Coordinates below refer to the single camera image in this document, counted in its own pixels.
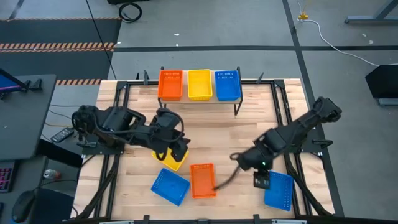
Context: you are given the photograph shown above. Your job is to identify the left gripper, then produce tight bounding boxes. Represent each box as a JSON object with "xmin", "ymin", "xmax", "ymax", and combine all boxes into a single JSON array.
[{"xmin": 152, "ymin": 107, "xmax": 190, "ymax": 162}]

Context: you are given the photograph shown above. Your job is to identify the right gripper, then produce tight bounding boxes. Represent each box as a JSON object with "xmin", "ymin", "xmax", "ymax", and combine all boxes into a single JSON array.
[{"xmin": 238, "ymin": 146, "xmax": 274, "ymax": 190}]

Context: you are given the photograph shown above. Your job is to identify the blue plastic basket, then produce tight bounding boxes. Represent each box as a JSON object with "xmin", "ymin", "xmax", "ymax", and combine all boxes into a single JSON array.
[
  {"xmin": 264, "ymin": 170, "xmax": 295, "ymax": 212},
  {"xmin": 150, "ymin": 167, "xmax": 192, "ymax": 207},
  {"xmin": 214, "ymin": 70, "xmax": 243, "ymax": 102}
]

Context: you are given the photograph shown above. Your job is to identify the wooden shelf with black legs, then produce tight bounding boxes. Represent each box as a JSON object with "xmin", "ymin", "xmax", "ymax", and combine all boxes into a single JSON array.
[{"xmin": 157, "ymin": 66, "xmax": 244, "ymax": 116}]

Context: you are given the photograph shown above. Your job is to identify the black remote control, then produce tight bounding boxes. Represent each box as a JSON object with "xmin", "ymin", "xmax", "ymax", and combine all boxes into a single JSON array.
[{"xmin": 50, "ymin": 126, "xmax": 75, "ymax": 143}]

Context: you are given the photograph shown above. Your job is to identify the silver drink can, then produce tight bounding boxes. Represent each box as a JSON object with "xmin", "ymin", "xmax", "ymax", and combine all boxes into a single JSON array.
[{"xmin": 42, "ymin": 169, "xmax": 62, "ymax": 180}]

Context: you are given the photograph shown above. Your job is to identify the black box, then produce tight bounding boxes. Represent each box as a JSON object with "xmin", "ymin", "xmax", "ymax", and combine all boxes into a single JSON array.
[{"xmin": 30, "ymin": 188, "xmax": 75, "ymax": 224}]

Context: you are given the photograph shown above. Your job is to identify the black panel on grey foot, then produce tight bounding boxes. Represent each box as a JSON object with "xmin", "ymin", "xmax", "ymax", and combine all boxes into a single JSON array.
[{"xmin": 365, "ymin": 64, "xmax": 398, "ymax": 107}]

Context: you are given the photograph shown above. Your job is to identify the black monitor stand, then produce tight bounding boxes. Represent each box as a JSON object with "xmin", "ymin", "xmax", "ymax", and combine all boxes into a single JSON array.
[{"xmin": 23, "ymin": 78, "xmax": 43, "ymax": 92}]

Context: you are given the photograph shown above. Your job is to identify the black desk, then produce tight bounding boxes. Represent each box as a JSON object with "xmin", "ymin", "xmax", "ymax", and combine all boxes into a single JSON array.
[{"xmin": 0, "ymin": 73, "xmax": 57, "ymax": 161}]

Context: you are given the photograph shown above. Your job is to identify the black computer mouse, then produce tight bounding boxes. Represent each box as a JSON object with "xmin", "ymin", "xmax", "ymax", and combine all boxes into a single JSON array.
[{"xmin": 11, "ymin": 190, "xmax": 37, "ymax": 223}]

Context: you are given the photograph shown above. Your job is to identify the black floor mat hazard stripes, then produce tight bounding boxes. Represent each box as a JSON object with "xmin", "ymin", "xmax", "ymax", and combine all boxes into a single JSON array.
[{"xmin": 0, "ymin": 17, "xmax": 123, "ymax": 86}]

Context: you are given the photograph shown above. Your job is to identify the backlit keyboard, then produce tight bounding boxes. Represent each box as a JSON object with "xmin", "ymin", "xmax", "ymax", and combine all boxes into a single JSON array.
[{"xmin": 0, "ymin": 160, "xmax": 16, "ymax": 194}]

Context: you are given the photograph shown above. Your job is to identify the computer monitor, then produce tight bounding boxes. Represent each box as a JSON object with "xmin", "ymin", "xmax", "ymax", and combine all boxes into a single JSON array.
[{"xmin": 0, "ymin": 68, "xmax": 29, "ymax": 94}]

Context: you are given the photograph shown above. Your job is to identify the grey metal stand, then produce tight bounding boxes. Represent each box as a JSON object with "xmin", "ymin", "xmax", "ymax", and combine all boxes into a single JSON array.
[{"xmin": 344, "ymin": 0, "xmax": 398, "ymax": 25}]

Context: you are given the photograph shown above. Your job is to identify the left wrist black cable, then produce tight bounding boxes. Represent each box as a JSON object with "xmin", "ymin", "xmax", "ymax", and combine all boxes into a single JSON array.
[{"xmin": 167, "ymin": 110, "xmax": 185, "ymax": 141}]

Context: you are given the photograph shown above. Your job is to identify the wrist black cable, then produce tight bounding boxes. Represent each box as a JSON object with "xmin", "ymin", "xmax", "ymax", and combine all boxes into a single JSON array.
[
  {"xmin": 167, "ymin": 110, "xmax": 185, "ymax": 141},
  {"xmin": 213, "ymin": 151, "xmax": 242, "ymax": 191}
]

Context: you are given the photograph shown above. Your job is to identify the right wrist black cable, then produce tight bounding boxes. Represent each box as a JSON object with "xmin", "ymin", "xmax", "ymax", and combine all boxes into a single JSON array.
[{"xmin": 213, "ymin": 151, "xmax": 242, "ymax": 191}]

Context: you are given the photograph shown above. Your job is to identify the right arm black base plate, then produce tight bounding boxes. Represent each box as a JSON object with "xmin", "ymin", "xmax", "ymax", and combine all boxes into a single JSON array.
[{"xmin": 276, "ymin": 129, "xmax": 333, "ymax": 154}]

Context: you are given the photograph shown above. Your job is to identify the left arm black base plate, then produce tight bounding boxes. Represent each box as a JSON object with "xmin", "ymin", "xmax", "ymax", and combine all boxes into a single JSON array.
[{"xmin": 77, "ymin": 136, "xmax": 127, "ymax": 156}]

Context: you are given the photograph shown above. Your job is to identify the black aluminium table frame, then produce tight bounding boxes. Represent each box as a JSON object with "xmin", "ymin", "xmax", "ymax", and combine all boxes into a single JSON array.
[{"xmin": 71, "ymin": 70, "xmax": 335, "ymax": 224}]

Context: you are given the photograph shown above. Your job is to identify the thin black floor cable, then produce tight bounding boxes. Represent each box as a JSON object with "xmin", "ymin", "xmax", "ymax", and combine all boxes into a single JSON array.
[{"xmin": 85, "ymin": 0, "xmax": 117, "ymax": 81}]

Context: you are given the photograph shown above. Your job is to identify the coiled black cable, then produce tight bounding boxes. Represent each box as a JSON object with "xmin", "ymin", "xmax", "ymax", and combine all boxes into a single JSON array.
[{"xmin": 118, "ymin": 2, "xmax": 143, "ymax": 23}]

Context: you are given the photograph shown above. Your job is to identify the white floor cable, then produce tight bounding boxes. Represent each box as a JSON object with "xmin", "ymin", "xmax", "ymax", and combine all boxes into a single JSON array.
[{"xmin": 297, "ymin": 0, "xmax": 398, "ymax": 68}]

